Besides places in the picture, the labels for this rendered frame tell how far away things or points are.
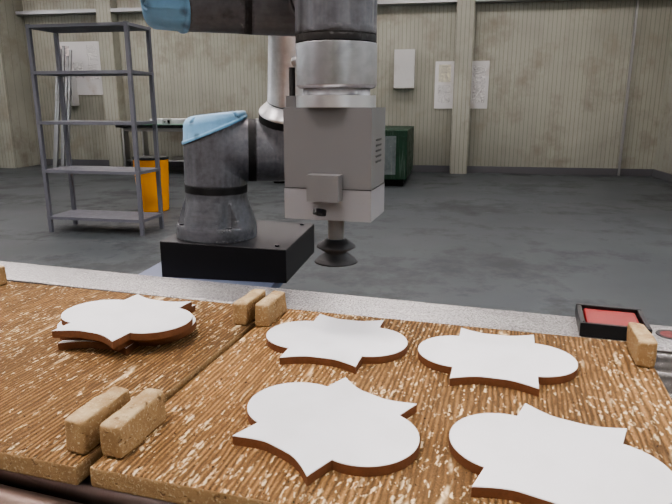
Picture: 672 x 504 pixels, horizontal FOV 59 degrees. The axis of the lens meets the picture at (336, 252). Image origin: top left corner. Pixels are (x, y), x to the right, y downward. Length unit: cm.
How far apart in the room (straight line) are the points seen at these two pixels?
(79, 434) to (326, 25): 38
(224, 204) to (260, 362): 55
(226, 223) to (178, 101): 1120
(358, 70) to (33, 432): 39
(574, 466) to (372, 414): 15
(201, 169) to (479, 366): 68
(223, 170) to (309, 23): 58
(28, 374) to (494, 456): 42
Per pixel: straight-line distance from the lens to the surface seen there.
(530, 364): 59
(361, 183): 55
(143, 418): 48
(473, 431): 47
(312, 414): 48
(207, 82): 1205
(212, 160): 109
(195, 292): 89
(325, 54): 55
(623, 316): 81
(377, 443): 45
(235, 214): 111
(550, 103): 1132
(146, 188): 711
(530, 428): 48
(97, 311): 70
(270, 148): 109
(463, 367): 57
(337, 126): 55
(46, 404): 57
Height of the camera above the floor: 118
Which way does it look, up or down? 14 degrees down
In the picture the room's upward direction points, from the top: straight up
